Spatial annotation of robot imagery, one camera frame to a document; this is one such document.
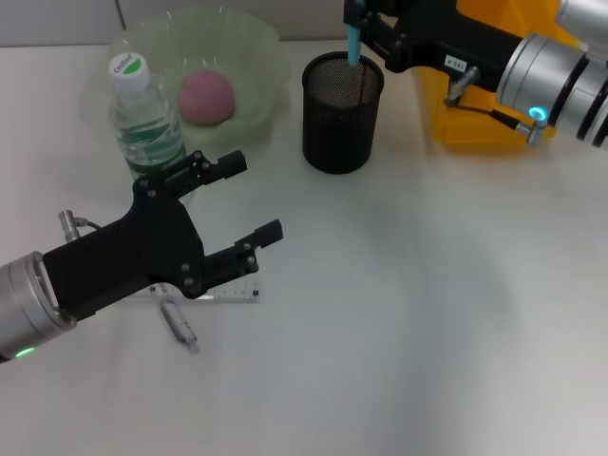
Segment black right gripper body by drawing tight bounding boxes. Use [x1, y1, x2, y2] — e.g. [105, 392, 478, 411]
[387, 0, 528, 91]

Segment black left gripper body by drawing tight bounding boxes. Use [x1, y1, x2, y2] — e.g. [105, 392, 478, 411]
[42, 178, 206, 319]

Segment blue scissors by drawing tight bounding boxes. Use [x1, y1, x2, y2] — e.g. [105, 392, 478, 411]
[346, 0, 366, 67]

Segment pink peach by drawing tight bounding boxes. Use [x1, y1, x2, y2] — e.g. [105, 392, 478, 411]
[178, 68, 238, 125]

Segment clear water bottle green label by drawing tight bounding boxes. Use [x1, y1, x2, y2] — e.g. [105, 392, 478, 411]
[107, 52, 191, 205]

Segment clear plastic ruler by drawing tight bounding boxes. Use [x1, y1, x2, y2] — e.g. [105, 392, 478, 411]
[130, 279, 263, 305]

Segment grey pen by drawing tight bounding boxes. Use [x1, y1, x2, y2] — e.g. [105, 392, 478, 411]
[159, 283, 202, 355]

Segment black mesh pen holder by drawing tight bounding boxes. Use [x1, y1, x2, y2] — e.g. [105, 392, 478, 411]
[302, 50, 385, 176]

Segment green translucent fruit bowl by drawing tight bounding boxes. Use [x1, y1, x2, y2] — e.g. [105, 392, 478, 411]
[78, 7, 294, 148]

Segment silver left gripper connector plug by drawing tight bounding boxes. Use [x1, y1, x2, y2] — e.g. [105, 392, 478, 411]
[57, 209, 104, 238]

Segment yellow plastic bin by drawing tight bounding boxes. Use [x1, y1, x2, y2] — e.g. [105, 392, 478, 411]
[411, 0, 574, 153]

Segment grey right gripper cable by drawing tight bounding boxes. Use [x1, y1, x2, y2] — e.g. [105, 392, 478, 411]
[443, 66, 550, 146]

